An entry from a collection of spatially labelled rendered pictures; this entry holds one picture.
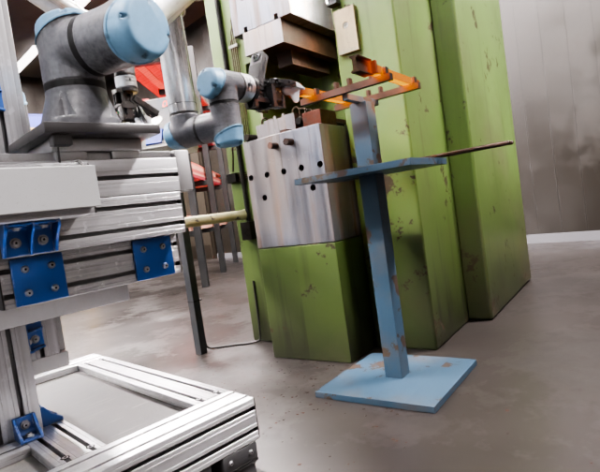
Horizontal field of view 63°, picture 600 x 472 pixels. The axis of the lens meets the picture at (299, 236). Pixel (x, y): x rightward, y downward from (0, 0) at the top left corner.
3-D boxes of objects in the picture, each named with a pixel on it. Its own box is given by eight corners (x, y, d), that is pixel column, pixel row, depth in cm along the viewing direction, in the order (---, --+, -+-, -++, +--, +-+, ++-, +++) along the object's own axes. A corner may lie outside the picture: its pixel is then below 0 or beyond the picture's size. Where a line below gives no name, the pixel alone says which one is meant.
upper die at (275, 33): (284, 41, 193) (280, 17, 192) (245, 56, 204) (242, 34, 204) (337, 59, 227) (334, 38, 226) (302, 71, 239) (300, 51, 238)
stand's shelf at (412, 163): (410, 164, 135) (409, 157, 135) (294, 185, 158) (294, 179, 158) (446, 164, 159) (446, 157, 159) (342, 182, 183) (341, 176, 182)
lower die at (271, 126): (296, 131, 195) (293, 110, 194) (257, 141, 206) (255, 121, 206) (347, 136, 229) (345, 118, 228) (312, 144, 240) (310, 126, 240)
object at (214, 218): (178, 229, 195) (176, 216, 195) (169, 231, 198) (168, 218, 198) (250, 219, 231) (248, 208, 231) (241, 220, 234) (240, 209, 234)
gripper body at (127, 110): (114, 124, 180) (109, 91, 180) (136, 125, 186) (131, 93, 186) (124, 119, 175) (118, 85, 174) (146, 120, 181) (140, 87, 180)
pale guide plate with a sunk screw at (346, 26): (358, 49, 188) (353, 4, 187) (339, 55, 193) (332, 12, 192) (361, 50, 190) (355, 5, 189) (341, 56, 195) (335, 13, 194)
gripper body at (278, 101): (268, 113, 144) (240, 110, 135) (264, 84, 144) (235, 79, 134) (288, 108, 140) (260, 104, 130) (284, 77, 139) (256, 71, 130)
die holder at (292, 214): (334, 241, 184) (318, 123, 181) (257, 248, 206) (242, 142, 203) (395, 225, 229) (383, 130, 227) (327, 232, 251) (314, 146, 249)
